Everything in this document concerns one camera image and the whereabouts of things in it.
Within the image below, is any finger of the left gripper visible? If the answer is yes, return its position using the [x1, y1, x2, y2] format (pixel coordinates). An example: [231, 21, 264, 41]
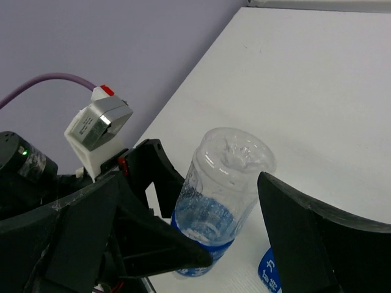
[122, 139, 184, 219]

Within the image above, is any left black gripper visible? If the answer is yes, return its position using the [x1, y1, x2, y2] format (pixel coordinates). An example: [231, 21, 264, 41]
[1, 131, 79, 220]

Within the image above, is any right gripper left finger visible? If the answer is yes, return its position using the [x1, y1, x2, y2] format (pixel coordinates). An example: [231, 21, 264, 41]
[1, 175, 212, 292]

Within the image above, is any loose blue bottle label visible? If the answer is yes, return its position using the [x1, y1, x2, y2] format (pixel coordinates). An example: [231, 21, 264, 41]
[258, 247, 282, 293]

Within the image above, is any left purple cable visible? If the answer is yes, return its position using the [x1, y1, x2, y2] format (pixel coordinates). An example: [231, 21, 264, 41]
[0, 72, 95, 110]

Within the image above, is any labelled bottle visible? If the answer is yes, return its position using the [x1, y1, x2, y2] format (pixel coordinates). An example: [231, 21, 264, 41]
[170, 127, 277, 263]

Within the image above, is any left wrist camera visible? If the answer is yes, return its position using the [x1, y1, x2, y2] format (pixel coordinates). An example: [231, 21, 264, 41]
[64, 85, 133, 181]

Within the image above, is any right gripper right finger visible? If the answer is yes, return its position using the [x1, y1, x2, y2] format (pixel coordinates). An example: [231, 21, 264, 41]
[257, 172, 390, 292]

